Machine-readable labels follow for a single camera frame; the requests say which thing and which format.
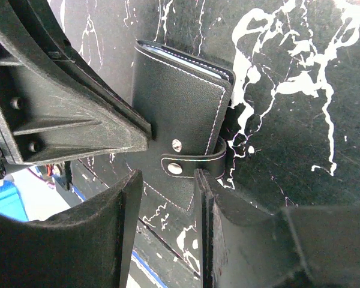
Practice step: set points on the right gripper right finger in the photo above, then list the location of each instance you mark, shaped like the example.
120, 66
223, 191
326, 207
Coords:
242, 246

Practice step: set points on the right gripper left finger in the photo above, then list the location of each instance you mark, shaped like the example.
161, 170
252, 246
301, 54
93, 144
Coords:
88, 245

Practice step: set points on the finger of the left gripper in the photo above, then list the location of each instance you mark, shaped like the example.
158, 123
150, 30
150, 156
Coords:
39, 21
45, 115

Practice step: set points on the black leather card holder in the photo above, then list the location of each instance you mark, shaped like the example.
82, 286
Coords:
185, 100

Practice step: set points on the blue plastic box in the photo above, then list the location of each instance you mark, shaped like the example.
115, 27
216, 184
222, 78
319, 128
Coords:
11, 204

